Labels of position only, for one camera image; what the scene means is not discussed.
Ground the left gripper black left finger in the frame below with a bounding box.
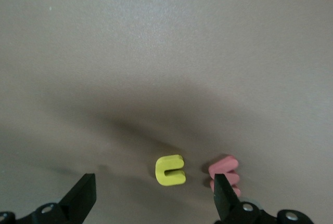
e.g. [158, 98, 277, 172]
[0, 173, 97, 224]

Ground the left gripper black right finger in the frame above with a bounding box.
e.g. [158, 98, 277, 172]
[213, 173, 313, 224]

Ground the yellow letter u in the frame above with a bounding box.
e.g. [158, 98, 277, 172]
[155, 154, 187, 186]

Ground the pink letter W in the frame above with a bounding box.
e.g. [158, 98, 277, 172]
[208, 155, 241, 199]

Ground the brown table cover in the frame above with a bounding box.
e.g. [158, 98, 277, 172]
[0, 0, 333, 224]

